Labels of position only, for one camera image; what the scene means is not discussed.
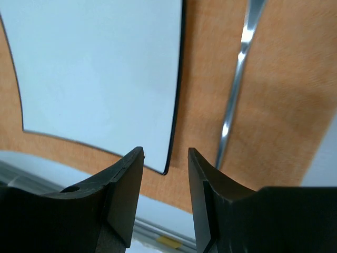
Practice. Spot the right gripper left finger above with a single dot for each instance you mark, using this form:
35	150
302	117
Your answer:
93	215

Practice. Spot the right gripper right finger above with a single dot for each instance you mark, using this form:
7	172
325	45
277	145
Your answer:
229	217

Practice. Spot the silver table knife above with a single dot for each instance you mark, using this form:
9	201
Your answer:
252	17

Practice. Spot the square white plate black rim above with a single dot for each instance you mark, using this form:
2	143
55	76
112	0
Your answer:
102	73

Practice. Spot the aluminium table frame rail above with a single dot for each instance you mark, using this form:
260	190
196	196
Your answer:
156	224

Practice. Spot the orange cloth napkin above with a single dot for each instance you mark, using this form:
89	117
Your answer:
286	103

